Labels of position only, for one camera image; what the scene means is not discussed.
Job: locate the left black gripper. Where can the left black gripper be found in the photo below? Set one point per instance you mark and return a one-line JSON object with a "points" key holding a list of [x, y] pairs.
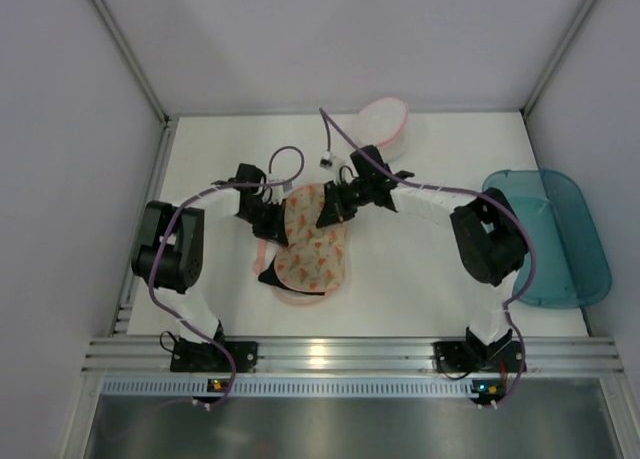
{"points": [[273, 227]]}

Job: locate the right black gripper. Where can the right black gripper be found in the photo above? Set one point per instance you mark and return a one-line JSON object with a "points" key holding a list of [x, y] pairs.
{"points": [[339, 202]]}

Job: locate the orange patterned bra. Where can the orange patterned bra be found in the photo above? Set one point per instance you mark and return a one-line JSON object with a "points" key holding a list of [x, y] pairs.
{"points": [[307, 242]]}

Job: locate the black garment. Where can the black garment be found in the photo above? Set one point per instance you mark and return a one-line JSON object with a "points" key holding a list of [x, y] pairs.
{"points": [[300, 282]]}

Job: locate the white mesh laundry bag pink trim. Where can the white mesh laundry bag pink trim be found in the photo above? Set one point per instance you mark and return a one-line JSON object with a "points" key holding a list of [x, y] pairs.
{"points": [[382, 123]]}

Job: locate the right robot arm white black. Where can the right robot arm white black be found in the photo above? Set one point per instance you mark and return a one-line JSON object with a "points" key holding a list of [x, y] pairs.
{"points": [[489, 240]]}

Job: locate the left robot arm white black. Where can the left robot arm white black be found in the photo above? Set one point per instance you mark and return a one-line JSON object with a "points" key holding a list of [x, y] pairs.
{"points": [[168, 251]]}

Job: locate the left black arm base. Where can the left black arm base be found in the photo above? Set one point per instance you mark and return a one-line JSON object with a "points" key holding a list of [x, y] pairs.
{"points": [[190, 357]]}

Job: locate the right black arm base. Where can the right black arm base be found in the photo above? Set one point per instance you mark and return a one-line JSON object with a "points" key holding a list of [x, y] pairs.
{"points": [[456, 358]]}

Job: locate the teal plastic basin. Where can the teal plastic basin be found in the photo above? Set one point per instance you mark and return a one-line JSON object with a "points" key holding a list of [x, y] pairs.
{"points": [[572, 270]]}

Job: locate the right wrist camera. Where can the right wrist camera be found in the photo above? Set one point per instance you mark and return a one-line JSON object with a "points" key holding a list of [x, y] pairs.
{"points": [[332, 162]]}

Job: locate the aluminium front rail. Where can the aluminium front rail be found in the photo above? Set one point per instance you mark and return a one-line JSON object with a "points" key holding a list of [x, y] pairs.
{"points": [[564, 357]]}

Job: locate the slotted white cable duct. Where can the slotted white cable duct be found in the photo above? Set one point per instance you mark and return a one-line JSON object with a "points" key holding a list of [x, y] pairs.
{"points": [[294, 387]]}

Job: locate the left aluminium frame post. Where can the left aluminium frame post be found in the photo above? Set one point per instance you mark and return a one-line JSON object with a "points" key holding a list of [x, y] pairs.
{"points": [[131, 62]]}

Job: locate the aluminium frame post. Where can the aluminium frame post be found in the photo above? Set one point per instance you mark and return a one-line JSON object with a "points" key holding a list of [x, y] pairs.
{"points": [[576, 25], [131, 62]]}

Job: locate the right aluminium frame post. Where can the right aluminium frame post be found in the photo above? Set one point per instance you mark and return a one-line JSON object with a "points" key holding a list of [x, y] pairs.
{"points": [[576, 25]]}

